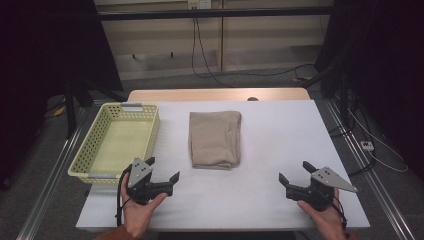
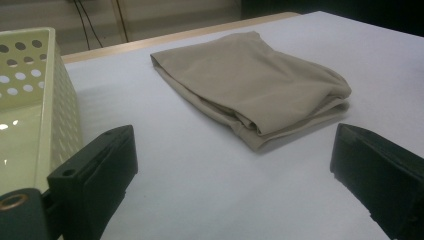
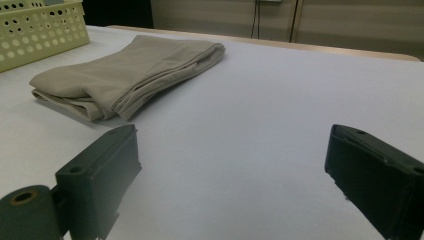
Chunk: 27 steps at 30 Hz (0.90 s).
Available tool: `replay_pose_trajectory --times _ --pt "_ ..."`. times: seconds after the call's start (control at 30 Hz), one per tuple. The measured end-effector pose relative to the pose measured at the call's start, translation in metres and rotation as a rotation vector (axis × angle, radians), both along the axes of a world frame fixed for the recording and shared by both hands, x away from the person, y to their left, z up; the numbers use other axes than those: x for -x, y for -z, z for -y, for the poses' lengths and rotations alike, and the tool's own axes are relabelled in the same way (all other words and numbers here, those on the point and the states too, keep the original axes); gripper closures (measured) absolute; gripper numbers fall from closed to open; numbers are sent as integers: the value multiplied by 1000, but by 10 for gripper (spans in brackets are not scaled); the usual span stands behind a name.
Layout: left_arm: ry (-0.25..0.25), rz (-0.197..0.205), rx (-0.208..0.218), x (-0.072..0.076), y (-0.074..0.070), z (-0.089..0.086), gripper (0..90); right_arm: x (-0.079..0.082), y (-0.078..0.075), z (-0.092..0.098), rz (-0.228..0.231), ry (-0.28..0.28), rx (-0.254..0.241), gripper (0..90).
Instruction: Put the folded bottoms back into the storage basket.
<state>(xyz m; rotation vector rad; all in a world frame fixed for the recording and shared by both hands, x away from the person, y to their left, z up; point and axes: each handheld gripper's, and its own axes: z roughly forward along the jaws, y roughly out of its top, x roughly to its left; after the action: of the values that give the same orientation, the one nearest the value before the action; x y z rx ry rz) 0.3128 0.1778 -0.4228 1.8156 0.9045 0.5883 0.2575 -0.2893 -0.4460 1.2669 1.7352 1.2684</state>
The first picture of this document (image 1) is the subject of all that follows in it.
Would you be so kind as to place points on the black horizontal bar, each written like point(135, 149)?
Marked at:
point(216, 13)

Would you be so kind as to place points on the beige cloth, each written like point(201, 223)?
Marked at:
point(215, 138)

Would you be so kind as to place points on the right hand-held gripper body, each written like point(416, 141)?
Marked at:
point(316, 193)

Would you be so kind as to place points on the white wall socket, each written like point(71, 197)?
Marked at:
point(199, 4)

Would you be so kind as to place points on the white table board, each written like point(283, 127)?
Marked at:
point(266, 150)

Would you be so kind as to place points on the person's right hand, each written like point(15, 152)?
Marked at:
point(325, 220)

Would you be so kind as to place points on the white power strip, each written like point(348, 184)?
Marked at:
point(367, 145)

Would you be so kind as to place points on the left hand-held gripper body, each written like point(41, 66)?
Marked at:
point(140, 173)

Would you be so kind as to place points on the metal floor rail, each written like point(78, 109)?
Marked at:
point(50, 186)
point(376, 186)

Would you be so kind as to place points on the black stand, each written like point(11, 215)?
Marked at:
point(70, 110)
point(343, 100)

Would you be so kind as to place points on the wooden table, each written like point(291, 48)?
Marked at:
point(200, 94)

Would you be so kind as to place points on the yellow floor tape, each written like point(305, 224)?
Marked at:
point(58, 112)

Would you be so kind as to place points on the pale yellow plastic basket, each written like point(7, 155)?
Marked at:
point(116, 146)

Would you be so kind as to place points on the black curtain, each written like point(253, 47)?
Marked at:
point(390, 73)
point(40, 83)

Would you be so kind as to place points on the person's left hand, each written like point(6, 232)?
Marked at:
point(138, 215)

